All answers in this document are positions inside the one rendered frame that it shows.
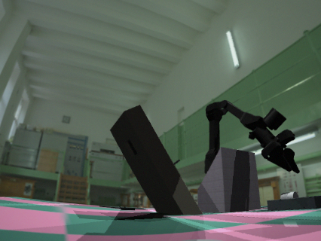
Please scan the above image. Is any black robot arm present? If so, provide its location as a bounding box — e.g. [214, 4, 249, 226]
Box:
[204, 100, 295, 174]

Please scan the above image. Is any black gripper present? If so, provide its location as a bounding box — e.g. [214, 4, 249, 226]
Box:
[261, 133, 300, 174]

